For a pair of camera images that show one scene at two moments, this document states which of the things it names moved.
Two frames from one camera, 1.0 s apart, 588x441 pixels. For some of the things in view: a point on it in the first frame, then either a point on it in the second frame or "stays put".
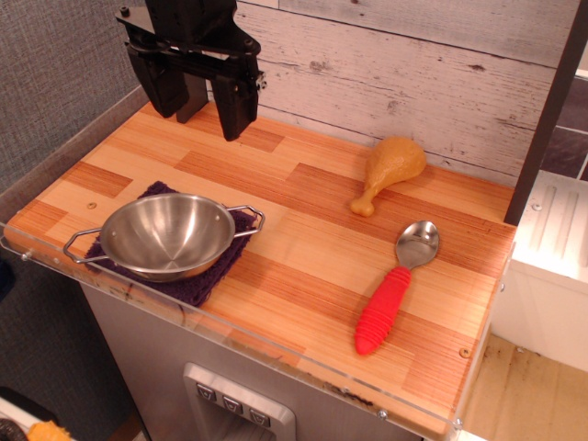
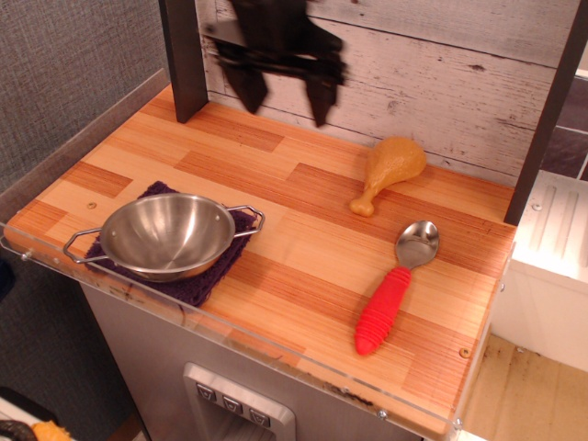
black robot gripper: x=197 y=36 → x=276 y=36
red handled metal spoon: x=416 y=242 stays put
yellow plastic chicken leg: x=391 y=160 stays put
